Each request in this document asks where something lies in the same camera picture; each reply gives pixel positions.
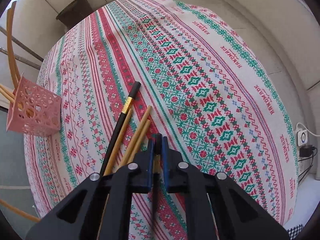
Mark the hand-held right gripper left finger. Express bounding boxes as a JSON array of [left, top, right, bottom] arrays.
[[26, 139, 154, 240]]

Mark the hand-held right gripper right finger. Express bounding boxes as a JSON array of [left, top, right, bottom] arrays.
[[162, 136, 290, 240]]

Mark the black chopstick with gold band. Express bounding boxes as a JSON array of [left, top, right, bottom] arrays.
[[151, 134, 162, 230], [99, 81, 142, 177]]

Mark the tan bamboo chopstick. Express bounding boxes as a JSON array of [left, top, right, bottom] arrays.
[[103, 108, 133, 176], [126, 119, 152, 164], [0, 90, 14, 105], [0, 199, 41, 222], [121, 105, 153, 167], [7, 2, 25, 80], [6, 1, 20, 80], [0, 84, 16, 100]]

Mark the pink perforated plastic basket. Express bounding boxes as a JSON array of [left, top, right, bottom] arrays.
[[6, 73, 62, 137]]

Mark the red green patterned tablecloth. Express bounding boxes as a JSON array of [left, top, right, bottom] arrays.
[[23, 0, 300, 240]]

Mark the black charger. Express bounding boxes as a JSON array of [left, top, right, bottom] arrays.
[[299, 145, 313, 159]]

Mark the white smart plug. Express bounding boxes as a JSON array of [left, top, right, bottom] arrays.
[[296, 122, 312, 146]]

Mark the blue checkered cloth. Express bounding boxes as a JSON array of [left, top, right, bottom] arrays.
[[287, 223, 305, 239]]

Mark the brown waste bin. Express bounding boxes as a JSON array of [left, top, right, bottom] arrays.
[[55, 0, 97, 31]]

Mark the green-handled mop pole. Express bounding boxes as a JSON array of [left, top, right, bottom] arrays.
[[0, 47, 42, 69]]

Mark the blue-handled mop pole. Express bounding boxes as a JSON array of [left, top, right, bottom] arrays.
[[0, 26, 45, 62]]

